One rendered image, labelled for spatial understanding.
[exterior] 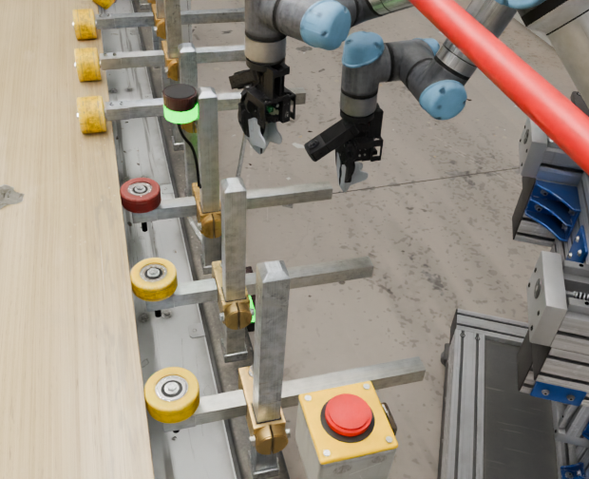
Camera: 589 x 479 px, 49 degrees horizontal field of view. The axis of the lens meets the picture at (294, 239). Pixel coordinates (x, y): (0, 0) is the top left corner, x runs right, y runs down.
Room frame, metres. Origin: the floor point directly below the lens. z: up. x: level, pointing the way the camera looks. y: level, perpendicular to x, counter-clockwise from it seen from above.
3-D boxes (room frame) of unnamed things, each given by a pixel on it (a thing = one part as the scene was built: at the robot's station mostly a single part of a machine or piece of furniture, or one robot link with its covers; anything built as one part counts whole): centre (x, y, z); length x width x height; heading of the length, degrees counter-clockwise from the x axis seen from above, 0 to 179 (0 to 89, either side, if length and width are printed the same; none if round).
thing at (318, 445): (0.33, -0.06, 1.18); 0.07 x 0.07 x 0.08; 18
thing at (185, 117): (1.04, 0.22, 1.10); 0.06 x 0.06 x 0.02
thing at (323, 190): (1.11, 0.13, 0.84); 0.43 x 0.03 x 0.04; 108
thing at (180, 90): (1.04, 0.22, 1.03); 0.06 x 0.06 x 0.22; 18
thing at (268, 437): (0.60, 0.03, 0.84); 0.13 x 0.06 x 0.05; 18
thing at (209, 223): (1.07, 0.19, 0.85); 0.13 x 0.06 x 0.05; 18
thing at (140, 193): (1.05, 0.32, 0.85); 0.08 x 0.08 x 0.11
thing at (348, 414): (0.33, -0.06, 1.22); 0.04 x 0.04 x 0.02
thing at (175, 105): (1.04, 0.22, 1.13); 0.06 x 0.06 x 0.02
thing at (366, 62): (1.19, -0.11, 1.15); 0.09 x 0.08 x 0.11; 108
